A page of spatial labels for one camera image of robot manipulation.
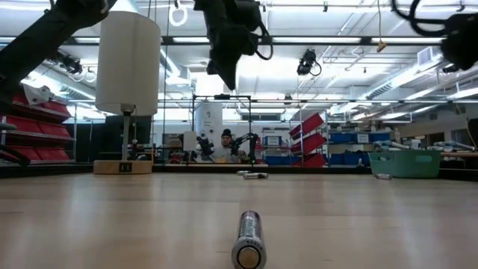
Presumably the white shade wooden base lamp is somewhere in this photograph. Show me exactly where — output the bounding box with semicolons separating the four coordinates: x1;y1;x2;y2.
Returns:
93;10;162;176

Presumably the grey rolled tube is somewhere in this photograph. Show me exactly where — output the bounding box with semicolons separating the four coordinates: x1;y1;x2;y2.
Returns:
432;140;476;152
373;140;411;151

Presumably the black ceiling camera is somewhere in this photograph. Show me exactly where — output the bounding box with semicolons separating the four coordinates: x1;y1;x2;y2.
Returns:
50;50;84;75
296;49;323;78

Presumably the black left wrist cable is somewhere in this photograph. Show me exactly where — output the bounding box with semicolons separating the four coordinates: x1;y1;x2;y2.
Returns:
255;20;274;61

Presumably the white ceiling vent box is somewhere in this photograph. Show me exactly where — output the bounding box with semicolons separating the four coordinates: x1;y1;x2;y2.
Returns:
417;46;435;67

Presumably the black chair armrest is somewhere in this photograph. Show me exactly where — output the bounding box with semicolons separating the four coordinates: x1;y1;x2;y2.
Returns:
0;123;34;168

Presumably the black aluminium table frame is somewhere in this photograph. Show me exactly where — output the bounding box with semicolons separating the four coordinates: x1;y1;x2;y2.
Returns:
0;162;478;182

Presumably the white cable ring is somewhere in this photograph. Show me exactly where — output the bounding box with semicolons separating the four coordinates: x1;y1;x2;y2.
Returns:
168;2;189;28

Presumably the person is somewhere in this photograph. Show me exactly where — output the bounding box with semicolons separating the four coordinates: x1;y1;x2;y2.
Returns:
212;128;243;164

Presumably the yellow hanging plug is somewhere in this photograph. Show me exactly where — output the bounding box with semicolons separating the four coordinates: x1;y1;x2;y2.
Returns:
375;0;388;53

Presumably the silver air duct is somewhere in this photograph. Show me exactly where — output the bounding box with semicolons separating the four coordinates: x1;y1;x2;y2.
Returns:
37;59;96;100

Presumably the blue storage bin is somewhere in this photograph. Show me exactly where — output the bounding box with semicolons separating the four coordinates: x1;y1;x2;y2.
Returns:
264;154;299;167

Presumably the red bin shelving rack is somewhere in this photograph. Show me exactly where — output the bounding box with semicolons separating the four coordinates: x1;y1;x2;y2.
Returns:
0;80;75;164

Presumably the blue framed sign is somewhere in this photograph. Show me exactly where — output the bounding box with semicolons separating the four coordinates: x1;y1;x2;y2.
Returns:
262;134;284;148

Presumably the white cylindrical tank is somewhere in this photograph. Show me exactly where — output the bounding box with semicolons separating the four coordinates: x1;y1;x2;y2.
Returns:
195;102;224;151

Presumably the black monitor screen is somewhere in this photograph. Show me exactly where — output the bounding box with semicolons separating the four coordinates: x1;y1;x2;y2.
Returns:
102;114;153;162

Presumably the black background station frame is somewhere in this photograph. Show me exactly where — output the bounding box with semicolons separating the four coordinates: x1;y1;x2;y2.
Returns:
191;94;252;165

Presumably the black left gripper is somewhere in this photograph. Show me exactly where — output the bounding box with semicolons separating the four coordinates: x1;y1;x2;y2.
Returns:
193;0;261;91

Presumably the wooden background table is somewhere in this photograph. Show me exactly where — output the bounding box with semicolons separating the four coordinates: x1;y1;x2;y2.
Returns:
440;151;478;158

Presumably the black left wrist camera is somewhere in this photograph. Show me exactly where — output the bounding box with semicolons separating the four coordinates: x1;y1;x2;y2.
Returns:
229;0;262;33

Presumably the teal plastic bin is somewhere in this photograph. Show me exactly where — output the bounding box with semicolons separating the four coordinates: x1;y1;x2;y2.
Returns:
368;149;443;179

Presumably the blue bin shelf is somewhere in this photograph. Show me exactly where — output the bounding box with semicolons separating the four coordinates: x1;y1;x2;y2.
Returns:
327;129;393;167

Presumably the tilted red bin rack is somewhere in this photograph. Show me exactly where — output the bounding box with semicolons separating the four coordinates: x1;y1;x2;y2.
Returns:
288;111;329;168

